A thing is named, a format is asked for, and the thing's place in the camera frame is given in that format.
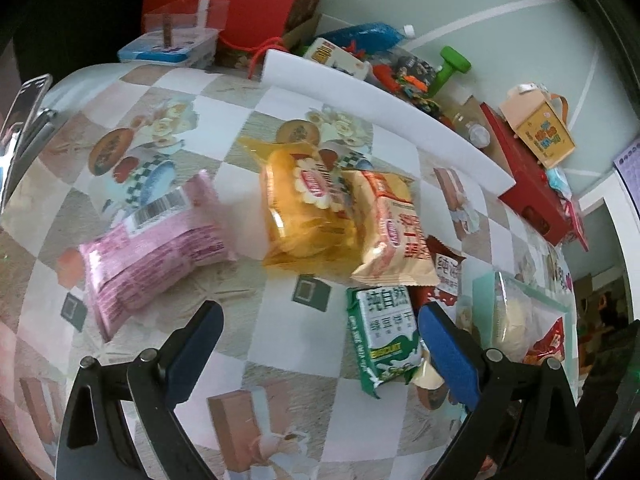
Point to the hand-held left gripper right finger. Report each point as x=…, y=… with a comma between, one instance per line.
x=447, y=355

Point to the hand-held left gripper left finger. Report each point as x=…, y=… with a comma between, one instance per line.
x=197, y=345

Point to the yellow pudding cup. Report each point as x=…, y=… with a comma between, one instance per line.
x=425, y=375

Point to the green biscuit packet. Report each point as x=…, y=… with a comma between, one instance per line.
x=382, y=335

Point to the white round cake packet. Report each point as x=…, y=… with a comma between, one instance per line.
x=515, y=315

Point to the maroon snack packet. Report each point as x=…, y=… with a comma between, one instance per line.
x=445, y=270

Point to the pink snack packet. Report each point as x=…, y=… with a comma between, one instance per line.
x=155, y=255

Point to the orange snack packet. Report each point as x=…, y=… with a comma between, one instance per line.
x=395, y=230

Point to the yellow chips packet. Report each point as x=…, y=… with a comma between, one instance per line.
x=300, y=210

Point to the red gift box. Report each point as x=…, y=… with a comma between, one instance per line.
x=530, y=195

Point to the red patterned gift bag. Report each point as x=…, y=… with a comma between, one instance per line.
x=577, y=225

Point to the blue wet wipes pack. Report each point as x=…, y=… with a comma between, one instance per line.
x=559, y=182

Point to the white shelf unit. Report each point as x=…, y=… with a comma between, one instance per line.
x=610, y=210

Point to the checked printed tablecloth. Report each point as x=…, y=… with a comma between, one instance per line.
x=165, y=125

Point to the clear plastic bottle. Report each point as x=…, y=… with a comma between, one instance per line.
x=472, y=127

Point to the tan carry box yellow label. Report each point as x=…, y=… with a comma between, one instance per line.
x=542, y=130

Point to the white foam board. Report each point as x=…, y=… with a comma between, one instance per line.
x=380, y=110

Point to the purple perforated basket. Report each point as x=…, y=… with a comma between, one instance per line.
x=630, y=170

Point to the pile of small toys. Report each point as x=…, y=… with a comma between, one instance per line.
x=410, y=80

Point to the smartphone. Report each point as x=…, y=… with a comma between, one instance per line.
x=22, y=115

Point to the green dumbbell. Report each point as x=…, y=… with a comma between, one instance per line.
x=450, y=65

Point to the clear lidded container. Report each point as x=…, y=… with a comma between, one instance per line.
x=165, y=50

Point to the white card game box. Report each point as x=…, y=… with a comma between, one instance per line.
x=340, y=57

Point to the clear plastic box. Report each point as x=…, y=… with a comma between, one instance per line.
x=185, y=17

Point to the blue plastic bottle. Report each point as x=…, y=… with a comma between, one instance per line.
x=365, y=35

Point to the plain red box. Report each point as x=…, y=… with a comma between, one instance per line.
x=250, y=17

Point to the cardboard box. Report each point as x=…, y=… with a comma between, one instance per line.
x=302, y=27

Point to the brown chocolate box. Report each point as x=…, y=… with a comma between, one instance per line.
x=302, y=7

